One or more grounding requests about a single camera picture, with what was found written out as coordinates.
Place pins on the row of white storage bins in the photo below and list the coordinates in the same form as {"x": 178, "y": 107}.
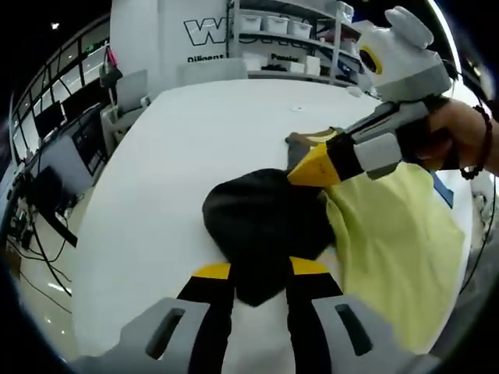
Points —
{"x": 274, "y": 23}

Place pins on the hanging pink and dark bags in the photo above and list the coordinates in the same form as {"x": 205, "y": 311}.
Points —
{"x": 113, "y": 74}

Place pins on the grey office chair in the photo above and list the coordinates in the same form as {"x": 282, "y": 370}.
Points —
{"x": 132, "y": 91}

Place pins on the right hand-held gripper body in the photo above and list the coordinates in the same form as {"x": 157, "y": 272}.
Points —
{"x": 405, "y": 66}

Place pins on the small white box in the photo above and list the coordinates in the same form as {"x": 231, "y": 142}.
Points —
{"x": 296, "y": 68}

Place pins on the yellow garment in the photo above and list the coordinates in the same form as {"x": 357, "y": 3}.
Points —
{"x": 390, "y": 253}

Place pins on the tall white box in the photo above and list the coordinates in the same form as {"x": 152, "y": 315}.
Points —
{"x": 312, "y": 65}

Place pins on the white clamp base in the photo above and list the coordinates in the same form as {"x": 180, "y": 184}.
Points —
{"x": 354, "y": 90}

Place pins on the grey pole stand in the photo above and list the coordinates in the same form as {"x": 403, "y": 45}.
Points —
{"x": 336, "y": 50}

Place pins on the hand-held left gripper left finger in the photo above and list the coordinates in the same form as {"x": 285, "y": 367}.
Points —
{"x": 195, "y": 335}

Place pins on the person's right hand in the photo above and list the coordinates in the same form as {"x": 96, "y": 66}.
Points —
{"x": 464, "y": 132}

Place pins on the flat white box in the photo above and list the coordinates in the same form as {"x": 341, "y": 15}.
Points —
{"x": 253, "y": 63}

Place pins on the grey metal shelving unit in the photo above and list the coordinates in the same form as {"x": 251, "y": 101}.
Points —
{"x": 273, "y": 37}

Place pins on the black tripod stand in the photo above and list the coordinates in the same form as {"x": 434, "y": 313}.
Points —
{"x": 58, "y": 218}

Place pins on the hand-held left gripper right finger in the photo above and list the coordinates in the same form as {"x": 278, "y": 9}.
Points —
{"x": 312, "y": 335}

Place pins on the desk with black panel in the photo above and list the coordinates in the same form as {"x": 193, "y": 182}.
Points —
{"x": 91, "y": 144}

